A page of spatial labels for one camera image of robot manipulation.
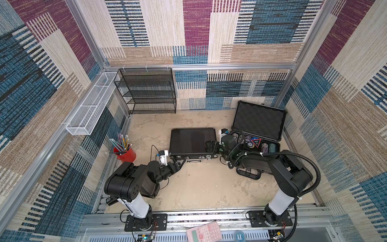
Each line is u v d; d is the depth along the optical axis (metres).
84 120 0.71
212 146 0.84
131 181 0.47
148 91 1.11
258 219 0.73
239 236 0.70
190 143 1.55
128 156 0.97
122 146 0.89
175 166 0.79
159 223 0.73
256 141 0.99
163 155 0.83
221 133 0.85
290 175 0.47
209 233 0.70
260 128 0.99
